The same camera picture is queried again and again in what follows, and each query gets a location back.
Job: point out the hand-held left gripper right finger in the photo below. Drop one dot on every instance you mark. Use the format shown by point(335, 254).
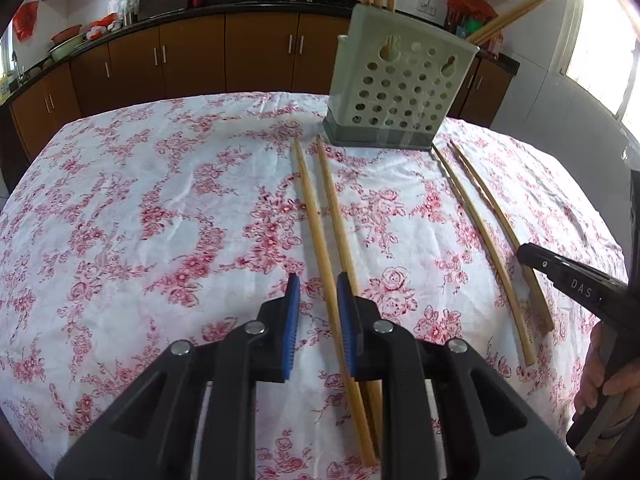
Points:
point(346, 325)

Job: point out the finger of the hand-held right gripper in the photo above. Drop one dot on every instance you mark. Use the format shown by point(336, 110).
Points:
point(575, 287)

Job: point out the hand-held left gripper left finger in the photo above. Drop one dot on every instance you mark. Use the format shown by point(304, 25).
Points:
point(291, 325)

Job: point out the green perforated chopstick holder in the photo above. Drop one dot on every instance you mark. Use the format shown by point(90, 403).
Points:
point(400, 90)

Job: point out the person's right hand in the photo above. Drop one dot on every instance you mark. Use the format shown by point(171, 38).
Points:
point(590, 380)

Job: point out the red floral tablecloth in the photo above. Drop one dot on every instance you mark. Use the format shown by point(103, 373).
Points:
point(150, 210)

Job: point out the large kitchen window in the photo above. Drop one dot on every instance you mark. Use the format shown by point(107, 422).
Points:
point(605, 45)

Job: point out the green packet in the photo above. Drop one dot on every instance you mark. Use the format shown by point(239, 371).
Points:
point(474, 26)

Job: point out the brown base cabinets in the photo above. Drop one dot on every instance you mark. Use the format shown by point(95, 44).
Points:
point(200, 55)

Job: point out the red bag over condiments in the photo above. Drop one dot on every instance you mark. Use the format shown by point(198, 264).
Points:
point(470, 6)

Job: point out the black kitchen countertop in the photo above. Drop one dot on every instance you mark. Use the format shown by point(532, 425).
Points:
point(225, 5)

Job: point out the white and red plastic bags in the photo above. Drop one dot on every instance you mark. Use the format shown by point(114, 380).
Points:
point(102, 27)

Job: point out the clear glassware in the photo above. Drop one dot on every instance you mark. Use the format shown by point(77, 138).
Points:
point(129, 10)

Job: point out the green basin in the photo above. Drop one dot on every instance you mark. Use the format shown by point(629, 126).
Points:
point(65, 51)

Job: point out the red basin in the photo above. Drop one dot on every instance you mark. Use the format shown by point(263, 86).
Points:
point(67, 34)

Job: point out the white wall socket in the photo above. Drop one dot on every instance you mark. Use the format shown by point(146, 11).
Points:
point(426, 8)

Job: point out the red plastic bag on wall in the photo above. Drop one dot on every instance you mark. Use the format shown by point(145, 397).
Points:
point(26, 20)

